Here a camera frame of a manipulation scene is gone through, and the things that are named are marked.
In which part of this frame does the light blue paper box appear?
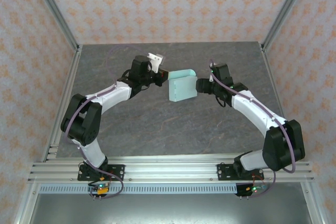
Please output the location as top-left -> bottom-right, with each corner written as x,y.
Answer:
167,68 -> 197,103

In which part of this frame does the grey metal panel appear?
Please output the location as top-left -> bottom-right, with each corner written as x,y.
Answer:
26,194 -> 316,224

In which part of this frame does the circuit board with yellow connector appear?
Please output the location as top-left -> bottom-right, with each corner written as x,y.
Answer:
88,183 -> 111,200

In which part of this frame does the aluminium table side rail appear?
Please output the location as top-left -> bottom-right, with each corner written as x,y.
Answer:
260,42 -> 310,163
41,45 -> 83,162

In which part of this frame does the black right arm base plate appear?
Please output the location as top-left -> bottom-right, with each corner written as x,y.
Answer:
217,163 -> 265,182

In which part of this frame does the aluminium mounting rail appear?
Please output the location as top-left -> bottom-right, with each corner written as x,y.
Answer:
27,155 -> 315,183

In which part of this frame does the aluminium frame post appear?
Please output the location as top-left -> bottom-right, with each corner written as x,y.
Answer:
27,0 -> 81,53
261,0 -> 314,51

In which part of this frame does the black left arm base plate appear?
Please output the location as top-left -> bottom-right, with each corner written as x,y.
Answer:
77,164 -> 125,182

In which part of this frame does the grey slotted cable duct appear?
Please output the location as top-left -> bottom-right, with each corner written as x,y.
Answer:
38,183 -> 239,195

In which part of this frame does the circuit board with black bracket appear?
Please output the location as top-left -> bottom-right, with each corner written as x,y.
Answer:
235,182 -> 268,199

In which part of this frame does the aluminium frame leg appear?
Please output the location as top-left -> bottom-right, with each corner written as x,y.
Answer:
300,182 -> 328,224
13,182 -> 41,224

